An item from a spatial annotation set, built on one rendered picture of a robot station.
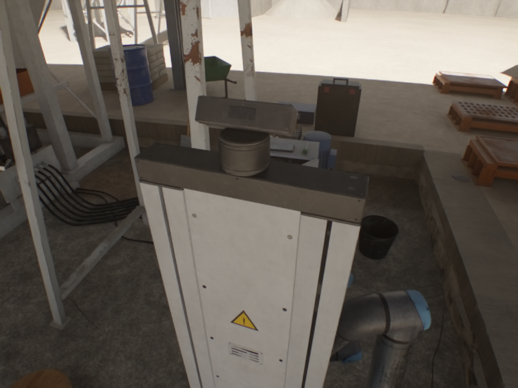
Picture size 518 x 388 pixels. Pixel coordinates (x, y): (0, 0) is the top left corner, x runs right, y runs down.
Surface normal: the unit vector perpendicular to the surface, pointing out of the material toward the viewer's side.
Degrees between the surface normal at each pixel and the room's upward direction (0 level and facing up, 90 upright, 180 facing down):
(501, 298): 0
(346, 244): 90
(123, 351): 0
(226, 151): 90
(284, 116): 61
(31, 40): 90
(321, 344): 90
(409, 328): 80
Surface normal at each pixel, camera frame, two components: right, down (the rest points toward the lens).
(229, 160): -0.48, 0.48
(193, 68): -0.25, 0.38
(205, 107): -0.29, 0.05
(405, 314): 0.06, -0.21
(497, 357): 0.00, -0.84
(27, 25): 0.97, 0.14
